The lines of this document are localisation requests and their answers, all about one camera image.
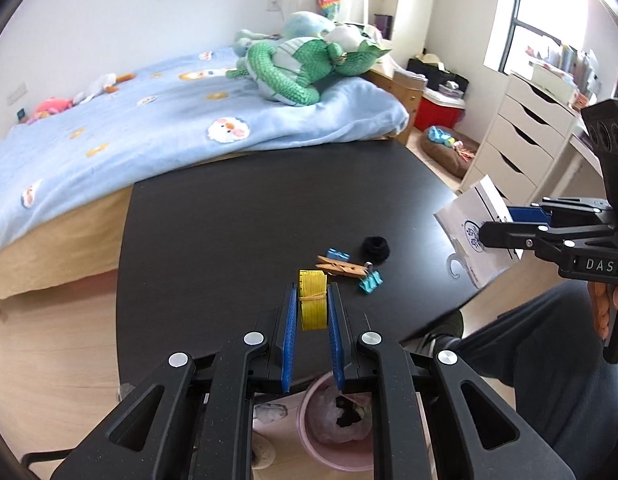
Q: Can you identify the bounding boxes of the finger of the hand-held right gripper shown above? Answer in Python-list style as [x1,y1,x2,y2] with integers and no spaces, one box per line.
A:
[506,196,616,235]
[479,221,614,267]

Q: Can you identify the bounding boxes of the blue pet toy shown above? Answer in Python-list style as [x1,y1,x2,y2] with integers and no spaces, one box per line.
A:
[427,127,457,147]

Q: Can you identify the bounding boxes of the person's right hand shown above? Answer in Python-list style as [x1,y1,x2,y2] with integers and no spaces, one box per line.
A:
[588,280,618,338]

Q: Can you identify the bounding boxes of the pink trash bin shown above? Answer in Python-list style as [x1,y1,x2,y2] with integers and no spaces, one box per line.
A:
[296,372,384,472]

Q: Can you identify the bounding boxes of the white drawer unit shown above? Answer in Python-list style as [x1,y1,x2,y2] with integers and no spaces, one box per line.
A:
[459,72,577,206]

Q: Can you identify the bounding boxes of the wooden nightstand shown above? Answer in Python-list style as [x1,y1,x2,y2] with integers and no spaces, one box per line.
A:
[364,62,427,133]

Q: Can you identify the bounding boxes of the white goose plush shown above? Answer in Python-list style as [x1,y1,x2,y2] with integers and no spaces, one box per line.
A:
[71,72,137,105]

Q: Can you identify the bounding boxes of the wooden clothespin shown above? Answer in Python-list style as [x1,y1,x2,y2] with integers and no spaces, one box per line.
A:
[316,255,370,279]

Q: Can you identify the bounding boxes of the row of books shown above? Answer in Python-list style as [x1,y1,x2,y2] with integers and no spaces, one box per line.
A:
[526,42,602,108]

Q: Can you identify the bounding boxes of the brown pet bed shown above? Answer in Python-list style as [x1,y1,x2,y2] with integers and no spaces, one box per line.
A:
[420,127,480,178]

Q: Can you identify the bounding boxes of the light blue plush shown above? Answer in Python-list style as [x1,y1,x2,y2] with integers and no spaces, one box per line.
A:
[234,11,337,57]

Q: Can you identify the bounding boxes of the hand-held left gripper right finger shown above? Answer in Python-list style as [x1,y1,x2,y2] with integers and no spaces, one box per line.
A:
[328,282,577,480]

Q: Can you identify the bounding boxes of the black hair tie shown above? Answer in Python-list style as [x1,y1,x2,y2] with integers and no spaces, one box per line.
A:
[360,236,390,264]

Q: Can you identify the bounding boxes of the green dragon plush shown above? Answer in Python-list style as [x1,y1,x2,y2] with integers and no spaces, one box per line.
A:
[226,35,392,107]

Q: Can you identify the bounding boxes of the pink plush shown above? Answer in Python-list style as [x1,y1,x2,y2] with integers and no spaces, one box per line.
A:
[26,97,74,125]

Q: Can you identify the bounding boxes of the red cooler box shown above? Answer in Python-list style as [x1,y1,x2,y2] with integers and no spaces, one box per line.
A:
[413,91,464,132]

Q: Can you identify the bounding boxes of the black bag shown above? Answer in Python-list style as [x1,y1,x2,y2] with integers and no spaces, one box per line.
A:
[406,57,470,94]

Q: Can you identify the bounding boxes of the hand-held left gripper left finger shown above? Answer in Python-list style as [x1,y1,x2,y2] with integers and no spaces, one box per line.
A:
[51,282,300,480]

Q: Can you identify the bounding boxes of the white sock packaging card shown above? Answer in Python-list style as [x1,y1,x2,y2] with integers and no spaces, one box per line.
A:
[434,175,524,290]

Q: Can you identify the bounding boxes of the window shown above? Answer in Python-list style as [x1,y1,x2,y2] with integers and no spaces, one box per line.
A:
[484,0,618,97]

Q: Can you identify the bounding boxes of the bed with blue blanket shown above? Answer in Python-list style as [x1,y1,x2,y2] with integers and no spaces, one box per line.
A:
[0,45,410,256]

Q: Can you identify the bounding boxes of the teal binder clip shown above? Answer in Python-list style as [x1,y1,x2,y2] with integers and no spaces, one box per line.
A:
[358,270,384,293]

